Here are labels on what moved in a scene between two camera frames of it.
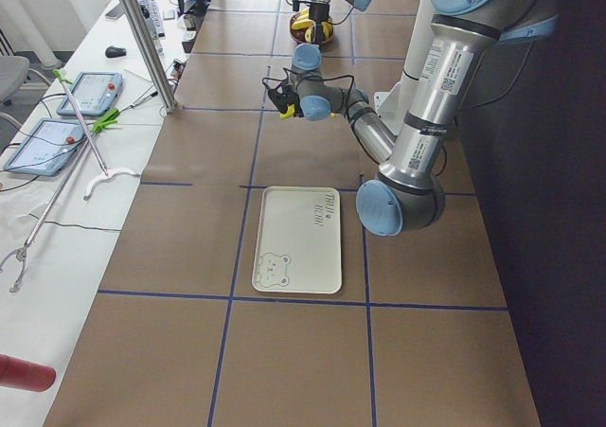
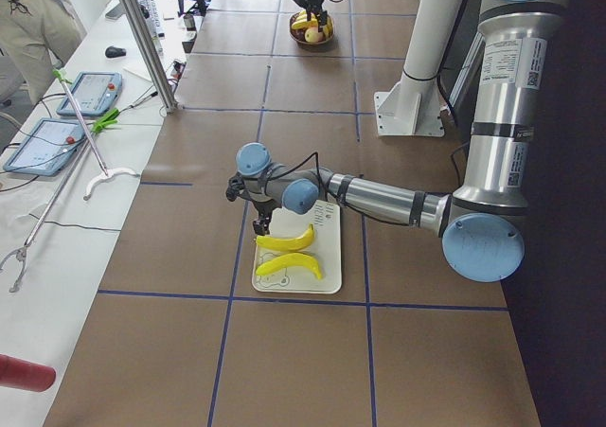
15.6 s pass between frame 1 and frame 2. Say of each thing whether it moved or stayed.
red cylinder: stayed
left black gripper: moved
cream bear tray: stayed
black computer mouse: stayed
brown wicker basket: stayed
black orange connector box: stayed
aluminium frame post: stayed
